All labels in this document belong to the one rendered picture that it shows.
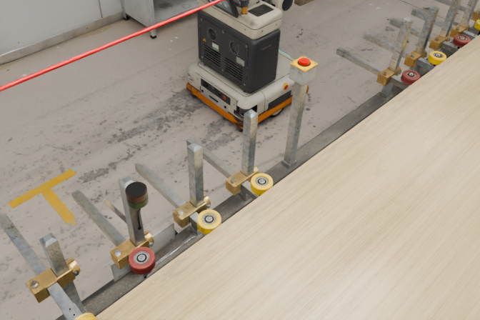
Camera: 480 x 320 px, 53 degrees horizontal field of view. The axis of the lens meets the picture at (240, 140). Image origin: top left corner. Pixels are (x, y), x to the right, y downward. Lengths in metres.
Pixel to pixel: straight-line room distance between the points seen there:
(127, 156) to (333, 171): 1.66
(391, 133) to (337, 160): 0.29
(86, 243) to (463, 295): 1.88
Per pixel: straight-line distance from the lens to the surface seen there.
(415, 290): 1.58
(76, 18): 4.32
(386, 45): 2.70
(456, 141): 2.10
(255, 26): 2.82
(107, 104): 3.55
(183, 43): 4.16
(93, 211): 1.73
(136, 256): 1.54
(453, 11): 2.81
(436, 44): 2.82
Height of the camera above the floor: 2.18
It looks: 43 degrees down
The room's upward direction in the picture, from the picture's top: 3 degrees clockwise
